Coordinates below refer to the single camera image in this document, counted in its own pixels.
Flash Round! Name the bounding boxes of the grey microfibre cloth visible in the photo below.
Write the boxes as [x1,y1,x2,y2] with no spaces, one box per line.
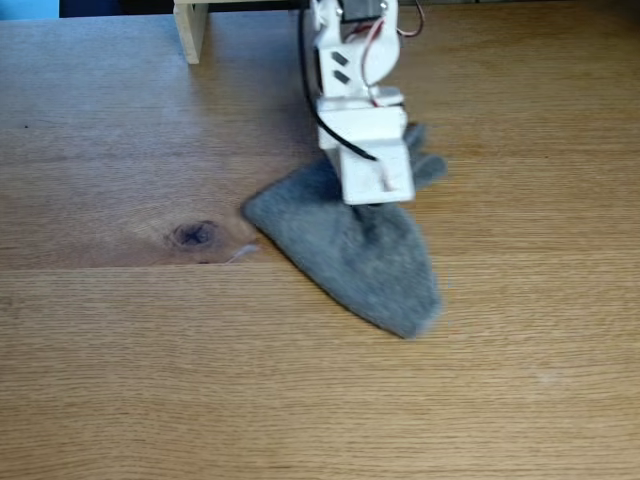
[241,123,449,340]

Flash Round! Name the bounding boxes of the pale wooden stand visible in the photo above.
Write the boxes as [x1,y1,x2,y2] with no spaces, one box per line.
[173,0,311,65]

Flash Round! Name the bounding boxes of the blue background panel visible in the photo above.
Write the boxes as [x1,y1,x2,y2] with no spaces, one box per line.
[0,0,61,21]

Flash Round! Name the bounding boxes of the black camera cable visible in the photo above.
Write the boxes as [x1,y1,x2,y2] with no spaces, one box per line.
[298,9,379,162]

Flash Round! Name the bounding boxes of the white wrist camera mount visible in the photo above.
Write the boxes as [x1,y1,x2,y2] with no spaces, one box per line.
[332,137,417,207]

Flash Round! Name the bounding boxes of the red and white wires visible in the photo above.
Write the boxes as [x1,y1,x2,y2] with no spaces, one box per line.
[359,0,427,109]

